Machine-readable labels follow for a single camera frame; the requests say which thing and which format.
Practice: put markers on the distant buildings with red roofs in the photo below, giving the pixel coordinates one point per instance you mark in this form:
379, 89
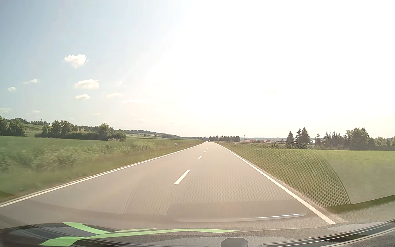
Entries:
262, 140

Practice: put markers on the row of dark conifers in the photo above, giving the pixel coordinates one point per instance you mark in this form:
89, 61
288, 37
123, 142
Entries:
331, 140

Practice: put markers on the long clump of trees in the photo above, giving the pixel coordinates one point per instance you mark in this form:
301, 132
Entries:
81, 133

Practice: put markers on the car's own bonnet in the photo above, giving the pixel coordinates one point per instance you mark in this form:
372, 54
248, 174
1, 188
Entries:
197, 236

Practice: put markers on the grey asphalt road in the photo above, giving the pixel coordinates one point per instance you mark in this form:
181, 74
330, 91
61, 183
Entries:
214, 171

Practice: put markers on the distant wooded hill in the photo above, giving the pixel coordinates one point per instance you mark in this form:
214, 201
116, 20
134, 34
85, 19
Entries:
142, 133

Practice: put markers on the road markings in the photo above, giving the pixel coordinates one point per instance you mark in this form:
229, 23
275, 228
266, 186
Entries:
182, 177

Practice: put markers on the clump of green trees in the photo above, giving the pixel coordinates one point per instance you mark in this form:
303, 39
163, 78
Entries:
3, 127

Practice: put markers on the mown green grass field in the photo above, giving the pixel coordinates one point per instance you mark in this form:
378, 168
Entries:
355, 171

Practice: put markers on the distant row of trees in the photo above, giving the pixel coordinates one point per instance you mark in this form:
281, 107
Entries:
223, 138

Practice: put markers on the dark green hedge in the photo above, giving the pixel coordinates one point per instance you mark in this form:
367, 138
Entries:
393, 148

